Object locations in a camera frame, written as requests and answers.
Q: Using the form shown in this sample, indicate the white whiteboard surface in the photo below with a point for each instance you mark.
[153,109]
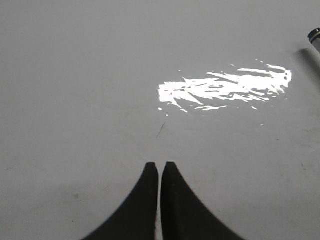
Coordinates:
[91,90]

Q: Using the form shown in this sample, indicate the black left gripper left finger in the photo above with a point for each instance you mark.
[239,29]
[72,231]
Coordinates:
[135,219]

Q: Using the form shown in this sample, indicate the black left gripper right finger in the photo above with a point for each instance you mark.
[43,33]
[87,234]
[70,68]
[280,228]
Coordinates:
[183,215]

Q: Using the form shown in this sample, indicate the white black whiteboard marker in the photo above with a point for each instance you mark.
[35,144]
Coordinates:
[314,38]

